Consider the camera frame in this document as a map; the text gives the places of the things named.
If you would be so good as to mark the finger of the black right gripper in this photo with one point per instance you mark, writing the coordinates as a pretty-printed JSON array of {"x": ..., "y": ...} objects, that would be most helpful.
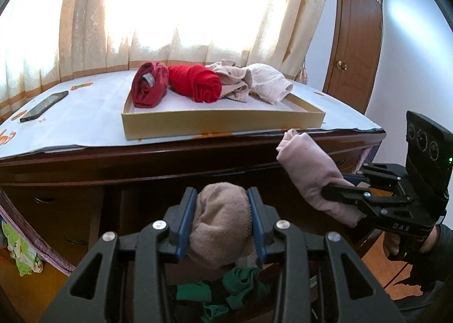
[
  {"x": 377, "y": 175},
  {"x": 346, "y": 194}
]

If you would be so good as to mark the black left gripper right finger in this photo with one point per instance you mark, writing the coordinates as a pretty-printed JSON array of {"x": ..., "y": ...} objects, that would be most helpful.
[{"x": 264, "y": 218}]

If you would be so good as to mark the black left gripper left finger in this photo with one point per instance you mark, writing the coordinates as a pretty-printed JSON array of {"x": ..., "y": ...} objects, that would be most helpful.
[{"x": 180, "y": 220}]

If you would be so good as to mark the tan beige underwear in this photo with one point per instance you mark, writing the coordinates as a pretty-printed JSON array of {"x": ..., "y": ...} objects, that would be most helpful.
[{"x": 222, "y": 227}]

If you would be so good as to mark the light pink underwear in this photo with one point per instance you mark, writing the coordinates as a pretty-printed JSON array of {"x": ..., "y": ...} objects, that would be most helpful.
[{"x": 310, "y": 170}]

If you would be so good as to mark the green underwear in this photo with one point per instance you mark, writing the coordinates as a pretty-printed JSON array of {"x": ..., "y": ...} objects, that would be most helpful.
[{"x": 239, "y": 290}]

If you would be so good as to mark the pale pink underwear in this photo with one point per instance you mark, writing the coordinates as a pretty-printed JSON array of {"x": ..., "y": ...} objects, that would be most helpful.
[{"x": 269, "y": 84}]

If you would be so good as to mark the bright red underwear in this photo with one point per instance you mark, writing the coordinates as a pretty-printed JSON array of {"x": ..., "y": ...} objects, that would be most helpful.
[{"x": 196, "y": 82}]

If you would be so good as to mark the pink dotted underwear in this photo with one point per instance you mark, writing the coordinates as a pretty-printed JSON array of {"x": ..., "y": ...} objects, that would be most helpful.
[{"x": 236, "y": 81}]

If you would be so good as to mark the dark red underwear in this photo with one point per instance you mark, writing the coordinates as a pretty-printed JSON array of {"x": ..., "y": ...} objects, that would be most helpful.
[{"x": 149, "y": 85}]

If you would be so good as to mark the dark sleeved right forearm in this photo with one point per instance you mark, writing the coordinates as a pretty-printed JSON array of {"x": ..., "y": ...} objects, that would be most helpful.
[{"x": 431, "y": 270}]

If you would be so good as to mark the person's right hand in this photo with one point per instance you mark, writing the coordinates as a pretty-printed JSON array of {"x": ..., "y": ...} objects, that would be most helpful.
[{"x": 398, "y": 247}]

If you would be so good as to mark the shallow cardboard box tray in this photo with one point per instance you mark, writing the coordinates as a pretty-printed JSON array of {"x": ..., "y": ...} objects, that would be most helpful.
[{"x": 177, "y": 115}]

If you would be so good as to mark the dark wooden dresser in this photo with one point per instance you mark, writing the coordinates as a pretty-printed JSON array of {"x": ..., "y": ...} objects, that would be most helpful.
[{"x": 61, "y": 202}]

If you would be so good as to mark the brass door knob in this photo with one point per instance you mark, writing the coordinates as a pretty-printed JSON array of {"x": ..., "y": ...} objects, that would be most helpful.
[{"x": 342, "y": 65}]

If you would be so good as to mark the brown wooden door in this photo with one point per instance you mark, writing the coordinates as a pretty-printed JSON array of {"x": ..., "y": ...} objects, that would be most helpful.
[{"x": 357, "y": 41}]

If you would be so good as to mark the green white cloth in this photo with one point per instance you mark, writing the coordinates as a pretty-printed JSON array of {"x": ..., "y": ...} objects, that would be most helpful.
[{"x": 26, "y": 258}]

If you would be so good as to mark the black smartphone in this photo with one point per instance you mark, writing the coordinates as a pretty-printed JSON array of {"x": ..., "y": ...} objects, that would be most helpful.
[{"x": 43, "y": 106}]

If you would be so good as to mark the beige orange lace curtain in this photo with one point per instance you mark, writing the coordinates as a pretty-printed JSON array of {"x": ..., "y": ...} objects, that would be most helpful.
[{"x": 46, "y": 42}]

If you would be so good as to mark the black right camera box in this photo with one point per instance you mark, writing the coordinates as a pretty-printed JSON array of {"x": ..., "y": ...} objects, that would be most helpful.
[{"x": 429, "y": 155}]

